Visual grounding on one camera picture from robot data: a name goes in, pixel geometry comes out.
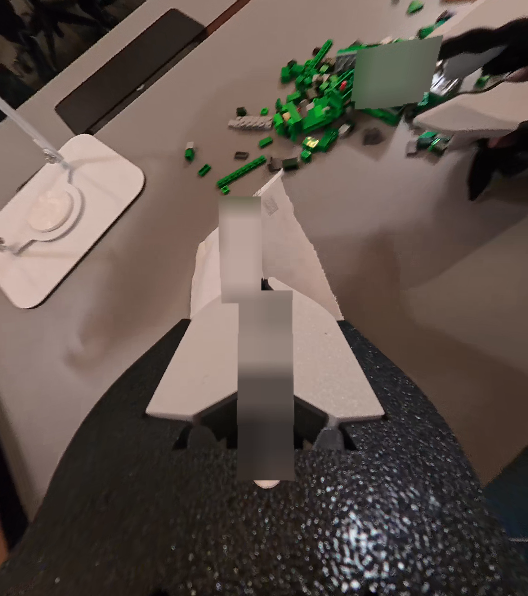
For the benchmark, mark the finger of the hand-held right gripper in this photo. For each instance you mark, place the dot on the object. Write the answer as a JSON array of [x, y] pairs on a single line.
[[475, 63], [473, 114]]

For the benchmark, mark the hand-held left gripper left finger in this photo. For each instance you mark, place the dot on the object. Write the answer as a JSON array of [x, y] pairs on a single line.
[[203, 363]]

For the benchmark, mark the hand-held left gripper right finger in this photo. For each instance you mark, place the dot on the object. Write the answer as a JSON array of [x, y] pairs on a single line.
[[329, 368]]

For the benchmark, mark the pile of green toy bricks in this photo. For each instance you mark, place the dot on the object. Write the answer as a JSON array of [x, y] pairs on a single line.
[[315, 107]]

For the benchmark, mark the grey desk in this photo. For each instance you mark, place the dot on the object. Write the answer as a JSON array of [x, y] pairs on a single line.
[[385, 242]]

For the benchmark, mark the black desk panel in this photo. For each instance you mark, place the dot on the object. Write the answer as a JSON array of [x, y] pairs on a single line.
[[129, 70]]

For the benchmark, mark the white lamp base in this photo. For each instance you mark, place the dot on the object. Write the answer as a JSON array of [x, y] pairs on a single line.
[[92, 186]]

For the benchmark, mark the brown wooden strip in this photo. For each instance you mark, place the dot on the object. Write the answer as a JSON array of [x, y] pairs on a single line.
[[222, 14]]

